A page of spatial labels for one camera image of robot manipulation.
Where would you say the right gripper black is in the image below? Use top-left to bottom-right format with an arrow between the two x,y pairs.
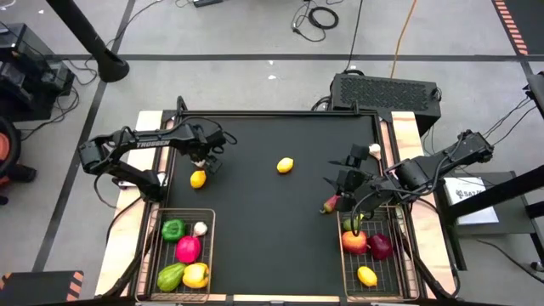
322,143 -> 395,213

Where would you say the yellow lemon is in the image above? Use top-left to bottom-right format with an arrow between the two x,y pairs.
276,156 -> 295,174
190,170 -> 207,190
356,265 -> 378,288

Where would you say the red chili pepper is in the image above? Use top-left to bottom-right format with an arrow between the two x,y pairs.
319,194 -> 341,215

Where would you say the green lime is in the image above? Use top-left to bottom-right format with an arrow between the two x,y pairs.
342,213 -> 366,233

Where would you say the red yellow apple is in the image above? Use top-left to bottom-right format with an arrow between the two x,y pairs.
341,230 -> 369,256

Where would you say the dark red pomegranate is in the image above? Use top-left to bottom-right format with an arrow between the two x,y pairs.
367,232 -> 394,261

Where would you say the dark green bell pepper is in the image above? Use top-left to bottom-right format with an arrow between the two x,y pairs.
161,218 -> 188,244

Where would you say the pink red bell pepper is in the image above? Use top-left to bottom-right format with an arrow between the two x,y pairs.
175,235 -> 202,264

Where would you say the yellow bell pepper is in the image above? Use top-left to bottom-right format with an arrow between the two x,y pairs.
182,262 -> 210,290

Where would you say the light green chayote squash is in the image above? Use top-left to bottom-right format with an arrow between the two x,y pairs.
156,262 -> 187,293

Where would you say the black perforated computer case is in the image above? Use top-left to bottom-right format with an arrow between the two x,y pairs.
330,72 -> 442,136

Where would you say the white printed paper sheet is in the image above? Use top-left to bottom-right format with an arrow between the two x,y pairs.
443,175 -> 501,226

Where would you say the black stand pole with base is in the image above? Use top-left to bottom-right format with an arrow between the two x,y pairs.
44,0 -> 131,83

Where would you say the black side stand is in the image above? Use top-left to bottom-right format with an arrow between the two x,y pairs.
427,163 -> 544,273

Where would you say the black device on stand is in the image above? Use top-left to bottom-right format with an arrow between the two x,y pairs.
523,71 -> 544,120

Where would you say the black equipment cart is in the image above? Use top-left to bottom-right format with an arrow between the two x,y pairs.
0,21 -> 77,122

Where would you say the black orange round device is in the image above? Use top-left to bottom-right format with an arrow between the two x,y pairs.
0,115 -> 38,206

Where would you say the black mat with orange stripes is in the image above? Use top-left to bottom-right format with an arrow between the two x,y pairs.
491,0 -> 544,57
0,269 -> 85,306

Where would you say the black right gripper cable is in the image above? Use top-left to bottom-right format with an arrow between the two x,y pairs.
349,186 -> 386,237

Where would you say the black aluminium table frame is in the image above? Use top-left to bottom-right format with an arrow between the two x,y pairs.
95,95 -> 462,306

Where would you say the copper wire basket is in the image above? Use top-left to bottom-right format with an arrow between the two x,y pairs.
337,206 -> 421,303
134,207 -> 217,303

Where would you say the orange hanging cable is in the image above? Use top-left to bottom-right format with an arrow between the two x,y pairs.
389,0 -> 419,80

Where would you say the black hanging cable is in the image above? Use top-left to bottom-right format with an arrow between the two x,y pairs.
343,0 -> 365,72

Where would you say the coiled black cable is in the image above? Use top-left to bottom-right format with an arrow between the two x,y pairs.
291,0 -> 340,43

